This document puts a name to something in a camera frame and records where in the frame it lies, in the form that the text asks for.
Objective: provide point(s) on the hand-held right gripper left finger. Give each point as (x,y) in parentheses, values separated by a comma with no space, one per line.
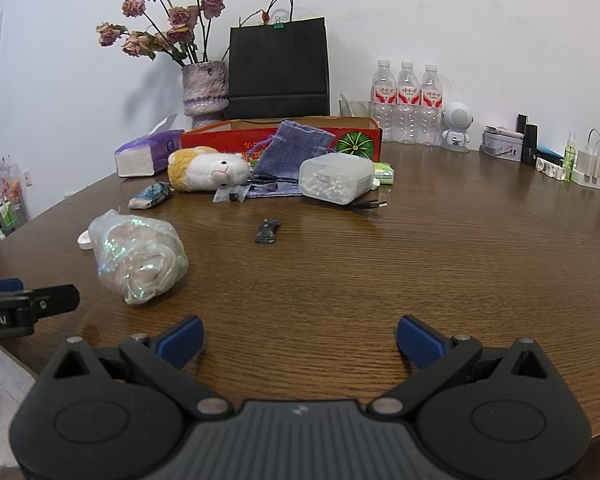
(185,339)

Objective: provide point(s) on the purple burlap pouch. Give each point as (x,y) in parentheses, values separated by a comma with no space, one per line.
(290,152)

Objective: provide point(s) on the green spray bottle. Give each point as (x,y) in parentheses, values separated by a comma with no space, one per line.
(570,157)

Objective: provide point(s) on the small clear plastic packet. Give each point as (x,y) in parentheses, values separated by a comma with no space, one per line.
(227,195)

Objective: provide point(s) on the small black clip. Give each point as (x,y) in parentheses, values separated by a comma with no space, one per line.
(266,232)

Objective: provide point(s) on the small white round cap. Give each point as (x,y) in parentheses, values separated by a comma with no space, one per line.
(84,242)

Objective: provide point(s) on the grey glass cup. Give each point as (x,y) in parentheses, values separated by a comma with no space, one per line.
(360,107)

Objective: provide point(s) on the purple tissue pack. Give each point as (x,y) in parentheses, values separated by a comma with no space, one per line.
(150,152)

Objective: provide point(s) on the clear water bottle red label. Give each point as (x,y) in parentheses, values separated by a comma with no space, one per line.
(408,105)
(384,105)
(431,107)

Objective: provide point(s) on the black cylinder bottle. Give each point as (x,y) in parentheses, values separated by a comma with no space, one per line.
(529,145)

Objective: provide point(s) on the white holder with holes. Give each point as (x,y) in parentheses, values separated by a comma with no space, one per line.
(552,169)

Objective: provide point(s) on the black paper bag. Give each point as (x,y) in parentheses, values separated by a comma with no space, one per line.
(280,65)

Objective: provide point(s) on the dried pink roses bouquet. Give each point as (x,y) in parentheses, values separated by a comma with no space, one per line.
(182,17)

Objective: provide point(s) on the white charger plug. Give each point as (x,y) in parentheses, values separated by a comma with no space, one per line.
(589,165)

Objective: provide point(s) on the purple mottled vase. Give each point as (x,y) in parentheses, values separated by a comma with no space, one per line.
(205,90)

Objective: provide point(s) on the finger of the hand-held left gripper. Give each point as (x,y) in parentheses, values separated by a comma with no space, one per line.
(55,300)
(0,286)

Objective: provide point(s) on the white plastic spoon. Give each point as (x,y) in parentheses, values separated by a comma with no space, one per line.
(345,101)

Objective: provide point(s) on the red cardboard box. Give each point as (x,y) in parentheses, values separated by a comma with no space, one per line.
(210,140)

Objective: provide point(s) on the small black box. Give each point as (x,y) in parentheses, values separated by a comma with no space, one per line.
(522,122)

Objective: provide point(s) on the green binder clip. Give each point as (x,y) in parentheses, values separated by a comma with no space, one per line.
(279,23)

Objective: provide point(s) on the blue shiny wrapped packet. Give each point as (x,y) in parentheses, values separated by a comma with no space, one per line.
(152,195)

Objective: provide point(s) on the white robot speaker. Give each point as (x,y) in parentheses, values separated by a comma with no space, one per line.
(457,117)

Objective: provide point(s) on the clear plastic box white beads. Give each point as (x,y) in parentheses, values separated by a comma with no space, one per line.
(335,177)

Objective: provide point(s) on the iridescent plastic bag bundle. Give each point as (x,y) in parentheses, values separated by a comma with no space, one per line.
(135,255)

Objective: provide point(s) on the white printed tin box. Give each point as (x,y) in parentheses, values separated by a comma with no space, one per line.
(500,147)

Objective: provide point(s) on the yellow white hamster plush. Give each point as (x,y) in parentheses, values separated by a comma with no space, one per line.
(215,167)

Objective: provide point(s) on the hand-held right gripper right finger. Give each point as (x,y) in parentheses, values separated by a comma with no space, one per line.
(416,340)

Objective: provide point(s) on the small red ornament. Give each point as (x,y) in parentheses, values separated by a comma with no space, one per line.
(265,17)

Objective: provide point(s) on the teal flat box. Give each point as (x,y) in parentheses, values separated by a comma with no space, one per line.
(550,150)

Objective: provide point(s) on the shelf of colourful packets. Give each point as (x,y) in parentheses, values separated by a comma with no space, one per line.
(0,210)

